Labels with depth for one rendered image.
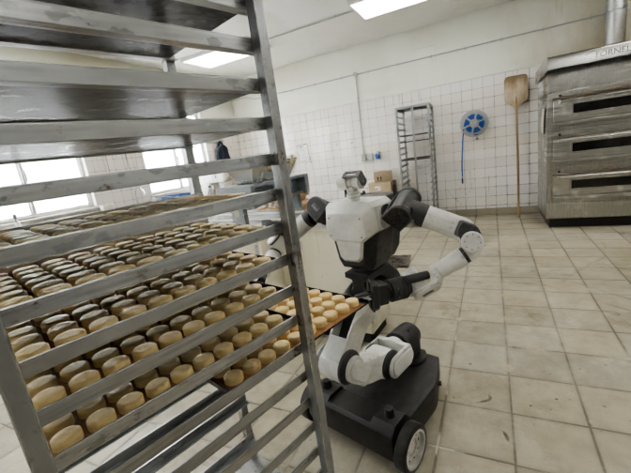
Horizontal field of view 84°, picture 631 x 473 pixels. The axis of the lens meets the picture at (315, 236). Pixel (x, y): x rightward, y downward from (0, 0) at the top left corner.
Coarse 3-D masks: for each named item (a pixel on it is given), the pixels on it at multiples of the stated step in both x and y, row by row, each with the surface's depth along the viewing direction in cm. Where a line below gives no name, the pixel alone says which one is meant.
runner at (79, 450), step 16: (288, 320) 98; (272, 336) 94; (240, 352) 86; (208, 368) 80; (224, 368) 83; (192, 384) 77; (160, 400) 72; (128, 416) 68; (144, 416) 70; (96, 432) 64; (112, 432) 66; (80, 448) 62; (96, 448) 64; (64, 464) 60
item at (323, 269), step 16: (304, 240) 248; (320, 240) 241; (304, 256) 252; (320, 256) 244; (336, 256) 237; (288, 272) 264; (304, 272) 255; (320, 272) 248; (336, 272) 241; (320, 288) 252; (336, 288) 244; (384, 320) 264; (368, 336) 245
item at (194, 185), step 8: (168, 64) 111; (184, 152) 118; (192, 152) 119; (184, 160) 119; (192, 160) 119; (192, 184) 120; (200, 184) 122; (192, 192) 121; (240, 416) 141; (248, 432) 143
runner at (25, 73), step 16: (0, 64) 52; (16, 64) 53; (32, 64) 54; (48, 64) 56; (64, 64) 57; (0, 80) 52; (16, 80) 53; (32, 80) 55; (48, 80) 56; (64, 80) 58; (80, 80) 59; (96, 80) 61; (112, 80) 63; (128, 80) 64; (144, 80) 67; (160, 80) 69; (176, 80) 71; (192, 80) 74; (208, 80) 76; (224, 80) 79; (240, 80) 82; (256, 80) 85
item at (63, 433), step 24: (264, 312) 106; (216, 336) 95; (240, 336) 93; (192, 360) 85; (216, 360) 86; (144, 384) 79; (168, 384) 77; (96, 408) 72; (120, 408) 71; (48, 432) 67; (72, 432) 65
